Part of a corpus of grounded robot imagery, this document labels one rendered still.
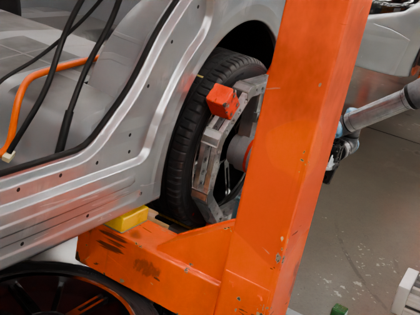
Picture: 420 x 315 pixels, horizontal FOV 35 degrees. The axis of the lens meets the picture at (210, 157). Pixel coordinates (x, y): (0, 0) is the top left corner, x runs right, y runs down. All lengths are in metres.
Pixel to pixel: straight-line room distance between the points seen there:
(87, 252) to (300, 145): 0.84
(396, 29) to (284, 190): 3.19
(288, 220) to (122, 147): 0.53
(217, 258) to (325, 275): 1.69
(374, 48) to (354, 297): 1.98
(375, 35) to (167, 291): 3.10
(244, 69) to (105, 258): 0.80
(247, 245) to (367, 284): 1.83
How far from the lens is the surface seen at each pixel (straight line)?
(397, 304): 2.01
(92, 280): 2.17
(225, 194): 2.60
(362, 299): 3.45
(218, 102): 2.12
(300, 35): 1.62
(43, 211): 1.73
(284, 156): 1.69
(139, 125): 1.97
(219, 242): 1.88
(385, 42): 4.79
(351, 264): 3.73
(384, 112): 2.50
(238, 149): 2.36
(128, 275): 2.09
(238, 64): 2.31
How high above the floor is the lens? 1.68
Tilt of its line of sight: 21 degrees down
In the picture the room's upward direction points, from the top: 12 degrees clockwise
